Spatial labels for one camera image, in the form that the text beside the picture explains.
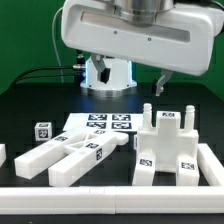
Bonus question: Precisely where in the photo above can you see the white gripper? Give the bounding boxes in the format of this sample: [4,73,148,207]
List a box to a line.
[61,0,224,97]

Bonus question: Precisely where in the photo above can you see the white chair seat part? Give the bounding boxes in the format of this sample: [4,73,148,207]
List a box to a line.
[137,103,199,173]

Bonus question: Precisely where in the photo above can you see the white chair back frame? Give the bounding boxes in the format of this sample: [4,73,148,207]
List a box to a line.
[14,128,129,187]

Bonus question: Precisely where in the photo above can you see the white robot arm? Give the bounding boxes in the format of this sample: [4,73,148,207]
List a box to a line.
[61,0,224,96]

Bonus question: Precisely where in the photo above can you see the white tag sheet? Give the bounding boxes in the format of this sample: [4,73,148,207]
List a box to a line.
[63,113,143,132]

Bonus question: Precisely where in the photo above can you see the white cube nut with tag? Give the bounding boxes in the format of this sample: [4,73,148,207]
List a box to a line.
[133,134,138,151]

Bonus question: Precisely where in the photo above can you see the small white cube nut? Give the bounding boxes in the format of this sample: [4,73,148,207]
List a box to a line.
[35,122,52,141]

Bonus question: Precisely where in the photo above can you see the white L-shaped fence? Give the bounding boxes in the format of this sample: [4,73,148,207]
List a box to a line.
[0,143,224,214]

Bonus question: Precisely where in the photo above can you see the black cables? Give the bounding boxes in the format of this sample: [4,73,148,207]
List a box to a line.
[13,64,86,86]

